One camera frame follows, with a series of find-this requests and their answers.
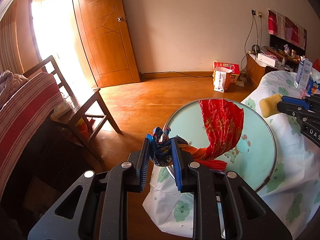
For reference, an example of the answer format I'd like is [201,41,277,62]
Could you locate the red gold printed plastic bag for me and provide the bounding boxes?
[182,99,244,171]

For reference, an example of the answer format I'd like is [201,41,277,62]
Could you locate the red bag on cabinet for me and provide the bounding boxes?
[312,59,320,72]

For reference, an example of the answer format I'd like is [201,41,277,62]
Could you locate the white paper shopping bag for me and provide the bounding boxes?
[213,67,231,93]

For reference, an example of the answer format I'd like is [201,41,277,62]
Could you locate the blue snack wrapper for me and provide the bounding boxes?
[146,126,189,168]

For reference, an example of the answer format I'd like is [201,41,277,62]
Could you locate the wooden door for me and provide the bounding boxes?
[72,0,140,88]

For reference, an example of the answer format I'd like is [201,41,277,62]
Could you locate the hanging black cable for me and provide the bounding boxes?
[241,15,263,73]

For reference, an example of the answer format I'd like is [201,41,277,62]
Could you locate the light blue cartoon trash bin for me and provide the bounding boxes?
[150,97,278,239]

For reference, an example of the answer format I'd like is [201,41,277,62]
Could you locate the red gift box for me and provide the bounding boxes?
[213,61,240,83]

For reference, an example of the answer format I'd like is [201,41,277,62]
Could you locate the yellow sponge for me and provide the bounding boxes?
[259,94,282,118]

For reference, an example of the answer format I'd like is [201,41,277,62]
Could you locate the red striped blanket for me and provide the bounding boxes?
[0,72,63,194]

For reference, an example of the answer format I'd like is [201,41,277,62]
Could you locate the blue white LOOK carton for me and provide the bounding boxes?
[306,68,320,95]

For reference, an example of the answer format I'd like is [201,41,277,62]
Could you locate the black television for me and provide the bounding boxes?
[269,34,305,56]

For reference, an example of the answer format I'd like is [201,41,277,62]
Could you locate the tall white milk carton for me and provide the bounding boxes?
[294,57,312,89]

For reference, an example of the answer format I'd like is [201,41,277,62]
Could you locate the white long box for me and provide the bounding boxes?
[257,53,277,67]

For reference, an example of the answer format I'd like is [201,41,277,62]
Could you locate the dark wooden chair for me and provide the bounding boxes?
[23,55,121,160]

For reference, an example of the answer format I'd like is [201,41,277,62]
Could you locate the red patterned cloth cover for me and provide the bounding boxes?
[268,9,307,50]

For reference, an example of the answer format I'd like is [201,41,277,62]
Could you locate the wall power outlet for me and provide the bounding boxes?
[252,10,262,18]

